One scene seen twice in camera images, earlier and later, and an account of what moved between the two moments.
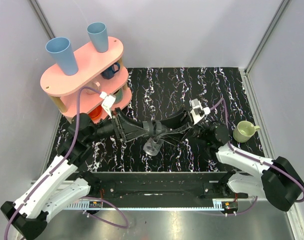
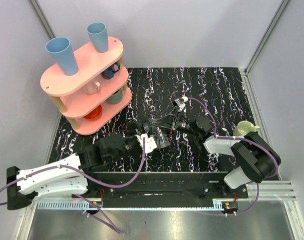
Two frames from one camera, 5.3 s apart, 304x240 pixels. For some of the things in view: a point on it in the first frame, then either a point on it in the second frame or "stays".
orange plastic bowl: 95,113 stays
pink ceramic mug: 95,85 stays
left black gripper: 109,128 to 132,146
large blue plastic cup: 60,49 stays
